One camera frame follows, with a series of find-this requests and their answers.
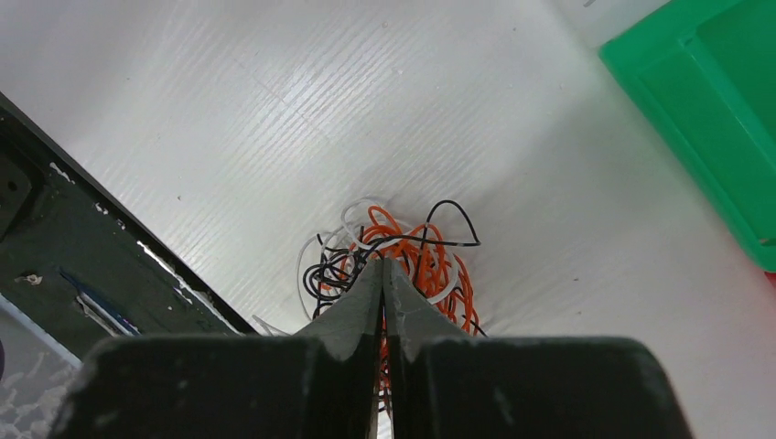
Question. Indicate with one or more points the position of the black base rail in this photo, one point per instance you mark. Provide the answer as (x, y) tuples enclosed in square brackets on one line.
[(79, 264)]

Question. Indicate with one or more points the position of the white slotted cable duct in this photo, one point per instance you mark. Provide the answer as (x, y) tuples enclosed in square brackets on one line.
[(36, 371)]

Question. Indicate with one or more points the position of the green plastic bin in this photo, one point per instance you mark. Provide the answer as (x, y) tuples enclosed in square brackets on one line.
[(703, 74)]

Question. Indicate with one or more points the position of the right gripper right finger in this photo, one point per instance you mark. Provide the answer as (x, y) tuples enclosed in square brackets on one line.
[(447, 384)]

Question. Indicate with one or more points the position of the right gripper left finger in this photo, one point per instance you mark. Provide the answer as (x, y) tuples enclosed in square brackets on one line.
[(316, 383)]

